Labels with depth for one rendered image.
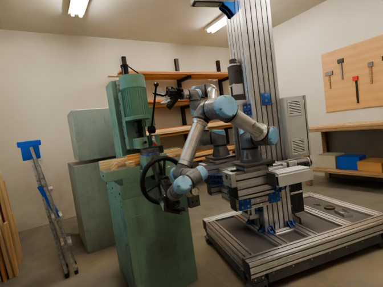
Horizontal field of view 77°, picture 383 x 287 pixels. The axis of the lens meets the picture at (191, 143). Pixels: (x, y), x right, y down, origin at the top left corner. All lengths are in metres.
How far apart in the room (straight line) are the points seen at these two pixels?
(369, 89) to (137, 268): 3.61
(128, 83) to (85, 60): 2.59
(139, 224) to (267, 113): 1.21
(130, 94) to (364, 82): 3.31
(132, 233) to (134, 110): 0.79
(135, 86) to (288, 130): 1.16
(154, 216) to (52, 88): 2.88
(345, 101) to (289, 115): 2.35
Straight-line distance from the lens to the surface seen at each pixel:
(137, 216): 1.62
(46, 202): 2.30
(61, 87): 4.08
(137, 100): 1.67
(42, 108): 4.02
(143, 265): 1.75
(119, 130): 1.88
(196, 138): 1.29
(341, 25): 4.40
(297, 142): 2.00
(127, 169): 1.55
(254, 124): 1.42
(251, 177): 1.62
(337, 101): 4.29
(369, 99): 4.13
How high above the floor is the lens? 1.10
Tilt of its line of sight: 4 degrees down
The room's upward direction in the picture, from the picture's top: 8 degrees counter-clockwise
